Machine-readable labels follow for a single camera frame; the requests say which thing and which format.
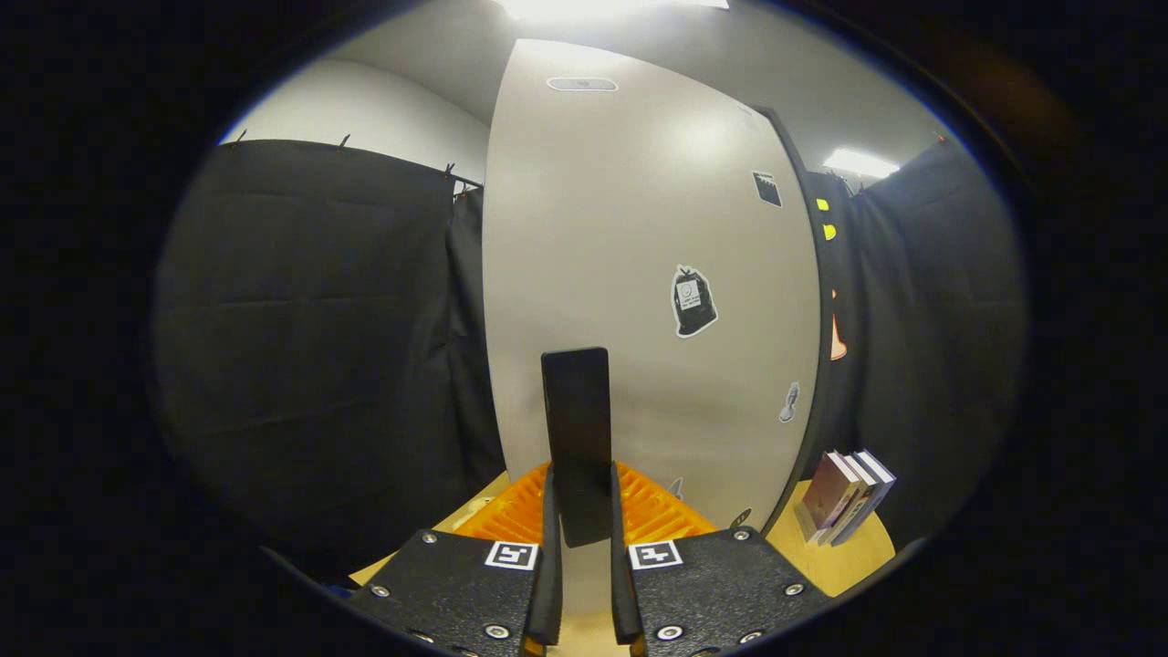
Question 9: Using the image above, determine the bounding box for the white brown spine book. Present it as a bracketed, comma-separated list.
[817, 451, 881, 547]

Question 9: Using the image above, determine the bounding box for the dark grey cabinet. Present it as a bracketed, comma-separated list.
[750, 103, 839, 541]

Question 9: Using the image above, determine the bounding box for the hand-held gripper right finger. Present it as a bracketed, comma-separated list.
[608, 461, 832, 657]

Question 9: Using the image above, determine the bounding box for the large ceiling light panel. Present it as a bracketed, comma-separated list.
[497, 0, 731, 24]

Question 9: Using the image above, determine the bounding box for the mauve cover book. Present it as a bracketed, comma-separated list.
[794, 450, 861, 545]

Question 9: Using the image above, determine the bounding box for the black door handle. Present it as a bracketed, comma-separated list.
[541, 347, 614, 548]

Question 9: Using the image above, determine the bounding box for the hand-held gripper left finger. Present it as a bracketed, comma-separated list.
[347, 462, 564, 657]

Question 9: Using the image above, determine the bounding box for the black backdrop cloth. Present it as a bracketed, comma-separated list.
[151, 137, 1032, 585]

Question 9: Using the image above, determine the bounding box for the small ceiling light panel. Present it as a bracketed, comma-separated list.
[823, 148, 901, 180]

